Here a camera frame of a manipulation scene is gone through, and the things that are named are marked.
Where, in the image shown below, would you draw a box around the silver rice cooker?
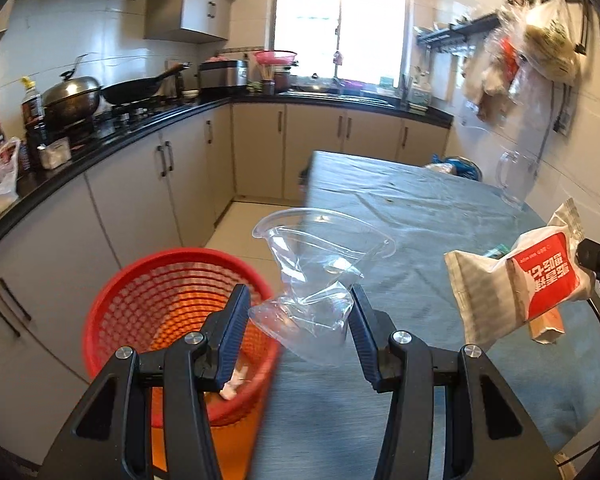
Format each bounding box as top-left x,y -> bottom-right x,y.
198,59 -> 249,99

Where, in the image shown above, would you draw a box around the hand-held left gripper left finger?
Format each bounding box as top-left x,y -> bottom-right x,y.
37,284 -> 253,480

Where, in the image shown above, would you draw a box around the red colander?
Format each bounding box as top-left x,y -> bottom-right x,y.
252,50 -> 299,67

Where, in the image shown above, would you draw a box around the hanging plastic bags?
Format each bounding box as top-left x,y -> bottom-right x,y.
461,0 -> 582,122

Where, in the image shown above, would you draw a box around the white and red snack packet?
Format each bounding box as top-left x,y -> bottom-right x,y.
444,197 -> 597,353

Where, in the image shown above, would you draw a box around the small clear container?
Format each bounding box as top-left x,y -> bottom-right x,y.
37,137 -> 73,170

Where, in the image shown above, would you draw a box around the red plastic basket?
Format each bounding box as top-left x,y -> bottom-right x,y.
82,246 -> 283,428

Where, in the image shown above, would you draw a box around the yellow-capped oil bottle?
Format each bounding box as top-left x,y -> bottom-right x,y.
20,76 -> 52,162

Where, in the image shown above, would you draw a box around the gas stove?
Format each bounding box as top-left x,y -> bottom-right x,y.
55,96 -> 193,145

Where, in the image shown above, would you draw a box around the blue plastic bag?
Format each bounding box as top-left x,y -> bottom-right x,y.
425,155 -> 483,182

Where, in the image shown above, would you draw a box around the lidded metal wok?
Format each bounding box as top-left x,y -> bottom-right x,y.
42,70 -> 103,125

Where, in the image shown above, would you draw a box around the beige base cabinets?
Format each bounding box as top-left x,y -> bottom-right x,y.
0,102 -> 452,463

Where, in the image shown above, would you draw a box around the black wall rack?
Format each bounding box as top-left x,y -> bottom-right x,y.
415,12 -> 501,54

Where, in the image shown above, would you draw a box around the crumpled white tissue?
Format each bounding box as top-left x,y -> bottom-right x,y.
219,366 -> 251,401

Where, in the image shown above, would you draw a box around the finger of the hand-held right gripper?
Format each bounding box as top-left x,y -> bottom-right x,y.
575,238 -> 600,303

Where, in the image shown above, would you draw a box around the orange carton box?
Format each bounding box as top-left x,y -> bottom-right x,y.
527,307 -> 566,345

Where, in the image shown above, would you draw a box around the crushed clear plastic cup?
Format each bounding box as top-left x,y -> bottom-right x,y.
248,207 -> 397,367

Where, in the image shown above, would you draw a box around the black frying pan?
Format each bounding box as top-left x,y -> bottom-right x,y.
101,62 -> 192,106

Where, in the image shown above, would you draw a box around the white wall cabinet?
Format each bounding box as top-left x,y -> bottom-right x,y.
145,0 -> 246,43

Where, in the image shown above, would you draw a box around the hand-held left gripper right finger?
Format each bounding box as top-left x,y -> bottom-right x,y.
349,284 -> 561,480

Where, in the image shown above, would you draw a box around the kitchen window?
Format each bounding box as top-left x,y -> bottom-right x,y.
274,0 -> 412,88

